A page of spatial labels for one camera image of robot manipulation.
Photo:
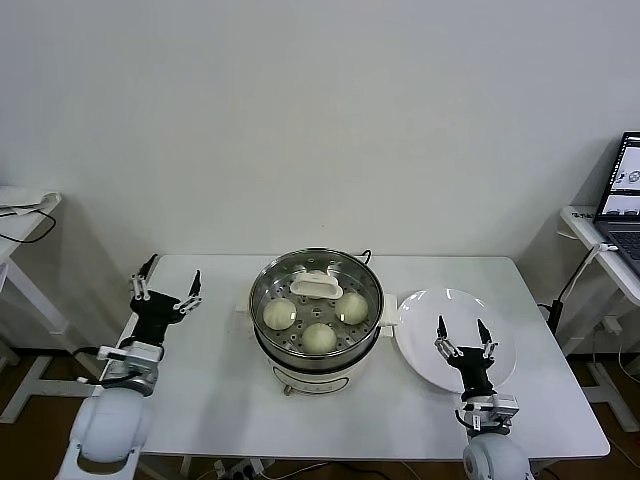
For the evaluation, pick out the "grey open laptop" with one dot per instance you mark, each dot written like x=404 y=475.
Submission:
x=625 y=240

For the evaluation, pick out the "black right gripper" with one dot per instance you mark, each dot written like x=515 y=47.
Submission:
x=475 y=370

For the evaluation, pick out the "white side table with laptop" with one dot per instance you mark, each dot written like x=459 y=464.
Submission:
x=575 y=222

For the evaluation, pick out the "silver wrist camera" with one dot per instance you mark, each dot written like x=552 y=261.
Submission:
x=130 y=352
x=502 y=407

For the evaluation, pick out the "white side table with cloth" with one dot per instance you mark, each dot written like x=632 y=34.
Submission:
x=32 y=295

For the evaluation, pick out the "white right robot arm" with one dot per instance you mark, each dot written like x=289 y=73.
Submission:
x=492 y=460

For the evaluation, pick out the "white power strip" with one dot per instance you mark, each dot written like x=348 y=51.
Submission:
x=240 y=470

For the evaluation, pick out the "small white charger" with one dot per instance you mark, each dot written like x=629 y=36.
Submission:
x=611 y=325

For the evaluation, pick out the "perforated steel steamer basket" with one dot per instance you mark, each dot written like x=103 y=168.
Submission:
x=367 y=345

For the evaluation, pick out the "white folded cloth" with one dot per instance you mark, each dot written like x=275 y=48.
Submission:
x=30 y=200

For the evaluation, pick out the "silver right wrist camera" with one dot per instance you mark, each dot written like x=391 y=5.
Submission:
x=502 y=407

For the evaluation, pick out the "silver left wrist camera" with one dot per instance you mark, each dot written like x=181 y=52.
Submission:
x=130 y=352

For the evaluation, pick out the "white round plate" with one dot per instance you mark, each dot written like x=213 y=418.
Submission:
x=420 y=320

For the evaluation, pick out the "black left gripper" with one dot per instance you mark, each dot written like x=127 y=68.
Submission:
x=152 y=315

